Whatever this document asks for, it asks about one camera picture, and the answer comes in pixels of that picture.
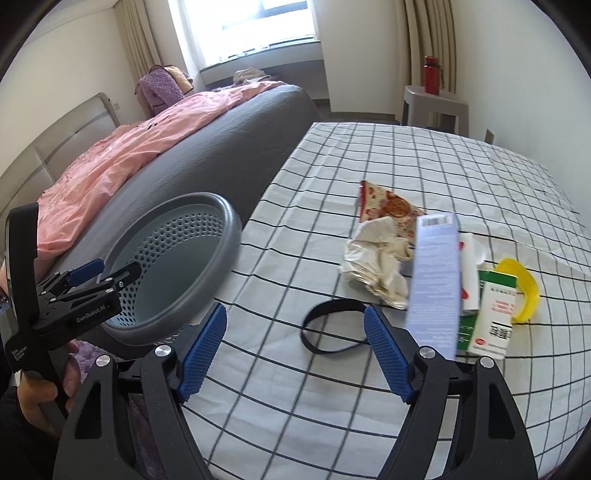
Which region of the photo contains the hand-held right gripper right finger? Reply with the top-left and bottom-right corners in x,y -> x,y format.
362,305 -> 539,480

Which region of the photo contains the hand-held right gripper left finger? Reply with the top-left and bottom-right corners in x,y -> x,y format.
53,302 -> 229,480

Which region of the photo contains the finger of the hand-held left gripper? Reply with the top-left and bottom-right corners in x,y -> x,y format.
55,262 -> 141,303
39,258 -> 106,296

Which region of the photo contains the grey perforated waste basket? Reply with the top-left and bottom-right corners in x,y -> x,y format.
99,192 -> 243,347

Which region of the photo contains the white paper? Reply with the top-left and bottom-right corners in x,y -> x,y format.
338,217 -> 416,310

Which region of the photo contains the white box with red hearts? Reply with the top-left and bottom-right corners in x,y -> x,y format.
457,232 -> 485,317

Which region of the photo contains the person's left hand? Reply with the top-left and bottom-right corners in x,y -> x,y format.
16,340 -> 80,437

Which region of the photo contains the purple fleece clothing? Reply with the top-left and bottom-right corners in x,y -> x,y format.
65,339 -> 167,480

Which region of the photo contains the tall lilac box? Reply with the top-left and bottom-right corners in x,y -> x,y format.
406,212 -> 462,361

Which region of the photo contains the black rubber band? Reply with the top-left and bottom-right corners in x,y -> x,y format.
300,299 -> 377,356

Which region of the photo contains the green and white medicine box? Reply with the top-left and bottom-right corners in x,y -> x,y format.
455,270 -> 519,360

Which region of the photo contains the pink blanket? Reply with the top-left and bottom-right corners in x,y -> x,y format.
34,79 -> 289,266

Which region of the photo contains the beige bed headboard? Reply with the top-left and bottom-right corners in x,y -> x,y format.
0,92 -> 122,213

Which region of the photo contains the red and white snack wrapper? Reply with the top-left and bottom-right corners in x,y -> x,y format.
358,180 -> 428,241

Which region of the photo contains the yellow plastic lid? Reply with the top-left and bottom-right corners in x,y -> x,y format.
494,258 -> 541,324

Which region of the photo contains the grey bed mattress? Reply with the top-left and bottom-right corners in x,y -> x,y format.
46,85 -> 319,361

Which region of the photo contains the purple quilted bag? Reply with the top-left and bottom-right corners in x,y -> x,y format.
135,65 -> 185,118

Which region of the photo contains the yellow and pink cushion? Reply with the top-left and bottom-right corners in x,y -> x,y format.
164,65 -> 195,93

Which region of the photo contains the black checked white tablecloth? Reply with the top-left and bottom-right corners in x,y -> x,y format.
185,121 -> 591,480

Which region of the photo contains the beige curtain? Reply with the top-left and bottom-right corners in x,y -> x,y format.
113,0 -> 155,93
404,0 -> 458,93

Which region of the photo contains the pile of light clothes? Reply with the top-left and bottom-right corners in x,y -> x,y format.
232,68 -> 275,86

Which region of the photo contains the grey plastic stool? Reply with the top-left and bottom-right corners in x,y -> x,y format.
401,85 -> 471,137

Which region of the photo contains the window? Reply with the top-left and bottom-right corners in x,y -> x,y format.
166,0 -> 319,70

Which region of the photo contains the red water bottle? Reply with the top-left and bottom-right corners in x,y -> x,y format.
424,55 -> 443,94

